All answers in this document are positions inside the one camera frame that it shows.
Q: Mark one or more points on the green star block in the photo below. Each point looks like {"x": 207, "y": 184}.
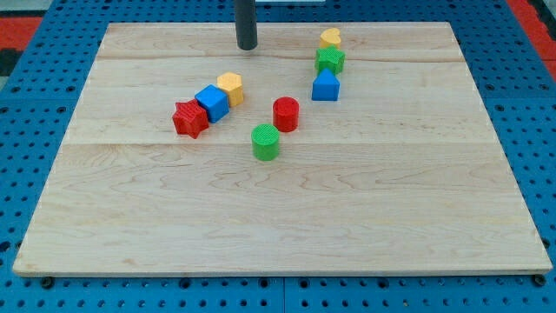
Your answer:
{"x": 329, "y": 58}

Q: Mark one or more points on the red cylinder block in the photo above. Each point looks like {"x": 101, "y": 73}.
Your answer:
{"x": 286, "y": 114}

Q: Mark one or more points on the yellow heart block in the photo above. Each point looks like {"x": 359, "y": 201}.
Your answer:
{"x": 330, "y": 37}

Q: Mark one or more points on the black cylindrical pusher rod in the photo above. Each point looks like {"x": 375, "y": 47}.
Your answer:
{"x": 245, "y": 24}

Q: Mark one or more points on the light wooden board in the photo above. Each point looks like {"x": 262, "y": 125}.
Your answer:
{"x": 403, "y": 175}

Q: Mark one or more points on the blue cube block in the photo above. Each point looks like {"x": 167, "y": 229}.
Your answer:
{"x": 214, "y": 101}

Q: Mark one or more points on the red star block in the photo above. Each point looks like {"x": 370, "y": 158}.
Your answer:
{"x": 190, "y": 118}

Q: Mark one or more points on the yellow hexagon block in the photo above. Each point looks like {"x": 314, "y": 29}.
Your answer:
{"x": 231, "y": 84}

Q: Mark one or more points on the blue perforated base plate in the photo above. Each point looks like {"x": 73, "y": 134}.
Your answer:
{"x": 38, "y": 98}

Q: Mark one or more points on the blue triangle block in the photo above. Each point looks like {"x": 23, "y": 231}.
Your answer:
{"x": 326, "y": 87}

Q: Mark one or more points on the green cylinder block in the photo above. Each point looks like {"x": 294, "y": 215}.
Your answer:
{"x": 265, "y": 142}

